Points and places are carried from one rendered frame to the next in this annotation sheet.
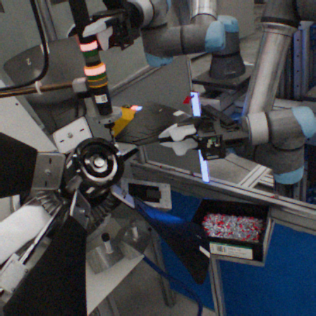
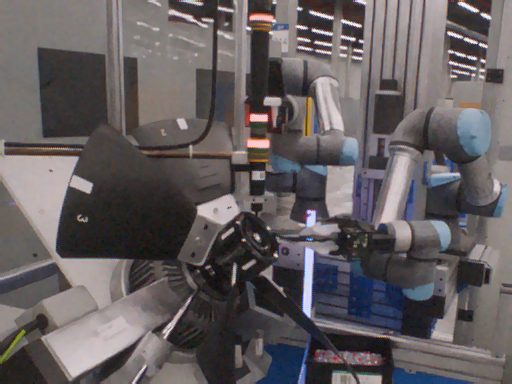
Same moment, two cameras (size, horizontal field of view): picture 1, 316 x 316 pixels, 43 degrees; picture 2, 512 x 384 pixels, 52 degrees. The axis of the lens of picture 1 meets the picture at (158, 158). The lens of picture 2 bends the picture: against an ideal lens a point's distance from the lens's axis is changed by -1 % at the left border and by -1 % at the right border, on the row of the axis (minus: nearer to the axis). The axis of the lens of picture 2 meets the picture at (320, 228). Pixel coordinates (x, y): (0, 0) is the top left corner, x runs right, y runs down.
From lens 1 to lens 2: 0.50 m
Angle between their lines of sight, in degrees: 29
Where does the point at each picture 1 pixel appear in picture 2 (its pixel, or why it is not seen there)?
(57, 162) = (210, 231)
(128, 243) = (251, 359)
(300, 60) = not seen: hidden behind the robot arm
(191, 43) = (327, 152)
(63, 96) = (207, 172)
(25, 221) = (155, 301)
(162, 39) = (298, 144)
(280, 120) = (421, 227)
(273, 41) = (403, 163)
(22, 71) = (155, 140)
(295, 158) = (430, 269)
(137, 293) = not seen: outside the picture
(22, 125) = not seen: hidden behind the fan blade
